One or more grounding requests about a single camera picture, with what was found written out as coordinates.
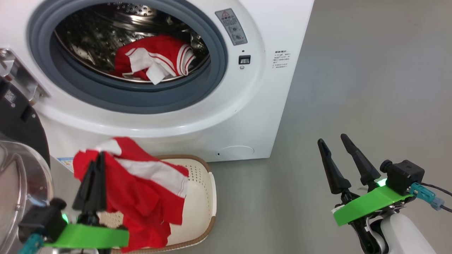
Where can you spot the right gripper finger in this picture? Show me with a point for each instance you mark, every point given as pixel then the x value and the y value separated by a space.
pixel 335 176
pixel 363 167

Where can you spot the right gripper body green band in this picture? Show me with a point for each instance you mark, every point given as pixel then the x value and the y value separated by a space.
pixel 367 208

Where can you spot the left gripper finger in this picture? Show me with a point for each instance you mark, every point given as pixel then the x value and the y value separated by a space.
pixel 85 194
pixel 101 190

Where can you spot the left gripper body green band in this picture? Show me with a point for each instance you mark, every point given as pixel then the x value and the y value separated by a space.
pixel 88 236

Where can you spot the red white striped shorts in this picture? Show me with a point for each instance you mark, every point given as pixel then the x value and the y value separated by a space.
pixel 141 197

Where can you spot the dark round glass washer door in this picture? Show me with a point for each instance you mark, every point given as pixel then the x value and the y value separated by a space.
pixel 17 127

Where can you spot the red jersey with number print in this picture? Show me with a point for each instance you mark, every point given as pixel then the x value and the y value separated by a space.
pixel 159 53

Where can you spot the grey rubber door gasket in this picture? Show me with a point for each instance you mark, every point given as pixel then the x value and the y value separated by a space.
pixel 123 97

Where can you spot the cream perforated laundry basket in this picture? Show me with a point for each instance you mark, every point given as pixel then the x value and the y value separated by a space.
pixel 201 197

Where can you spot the white front-load washing machine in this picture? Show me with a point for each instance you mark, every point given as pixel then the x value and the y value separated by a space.
pixel 247 116

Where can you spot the black door latch socket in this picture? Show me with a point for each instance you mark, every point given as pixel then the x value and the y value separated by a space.
pixel 244 60

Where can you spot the blue energy label sticker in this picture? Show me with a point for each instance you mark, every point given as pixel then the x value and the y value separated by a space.
pixel 65 164

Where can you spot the round white filter cover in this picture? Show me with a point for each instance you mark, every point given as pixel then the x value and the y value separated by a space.
pixel 235 152

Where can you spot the stainless steel washer drum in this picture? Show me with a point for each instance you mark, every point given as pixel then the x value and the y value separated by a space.
pixel 95 38

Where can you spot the grey warning sticker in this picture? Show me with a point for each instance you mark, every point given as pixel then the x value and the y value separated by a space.
pixel 231 27

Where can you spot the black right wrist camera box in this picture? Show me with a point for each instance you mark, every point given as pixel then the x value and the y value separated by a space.
pixel 406 176

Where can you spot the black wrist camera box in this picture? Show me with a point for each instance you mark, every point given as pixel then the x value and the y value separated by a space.
pixel 406 176
pixel 42 220

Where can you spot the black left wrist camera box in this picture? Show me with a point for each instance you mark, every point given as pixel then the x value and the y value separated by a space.
pixel 42 220

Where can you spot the teal left camera connector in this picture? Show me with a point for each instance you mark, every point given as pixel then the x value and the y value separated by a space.
pixel 31 244

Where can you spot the teal camera connector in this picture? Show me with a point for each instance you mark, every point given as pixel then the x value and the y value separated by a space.
pixel 425 195
pixel 31 244

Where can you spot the teal right camera connector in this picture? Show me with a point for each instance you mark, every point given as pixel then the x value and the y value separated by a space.
pixel 425 195

